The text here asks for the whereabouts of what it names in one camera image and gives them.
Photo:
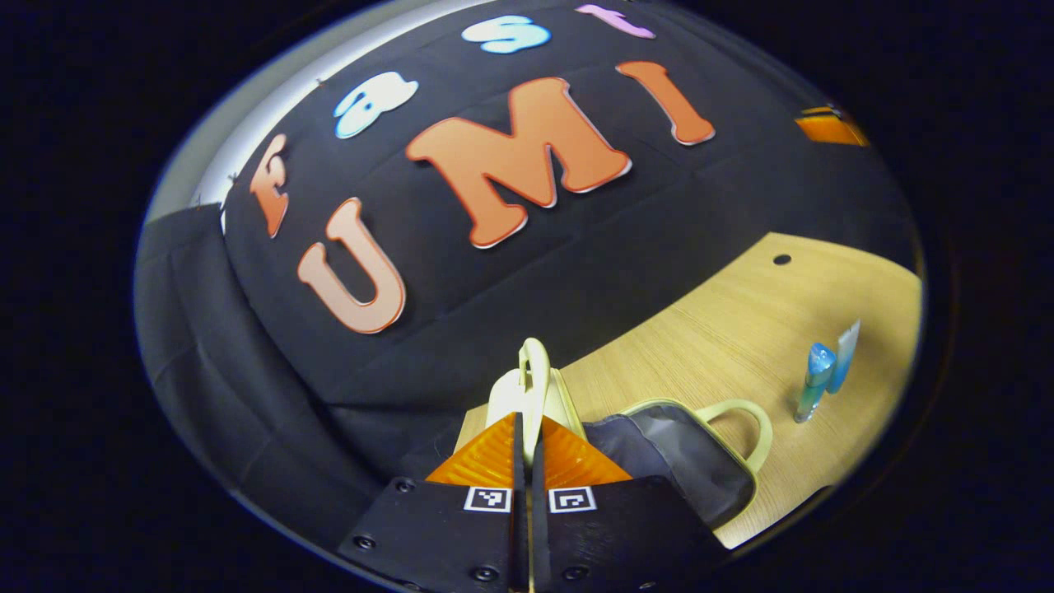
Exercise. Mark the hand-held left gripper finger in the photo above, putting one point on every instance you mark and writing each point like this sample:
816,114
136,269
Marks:
538,527
520,511

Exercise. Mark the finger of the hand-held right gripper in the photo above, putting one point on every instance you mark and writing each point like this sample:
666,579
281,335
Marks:
832,130

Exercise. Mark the cream yellow suitcase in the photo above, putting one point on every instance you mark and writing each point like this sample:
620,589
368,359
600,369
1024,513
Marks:
683,461

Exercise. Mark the light blue skincare tube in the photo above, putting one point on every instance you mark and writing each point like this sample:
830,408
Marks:
846,354

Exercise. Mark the blue skincare bottle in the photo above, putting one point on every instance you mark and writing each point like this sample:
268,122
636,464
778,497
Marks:
815,379

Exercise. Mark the black backdrop cloth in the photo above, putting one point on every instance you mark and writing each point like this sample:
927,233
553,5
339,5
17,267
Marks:
576,247

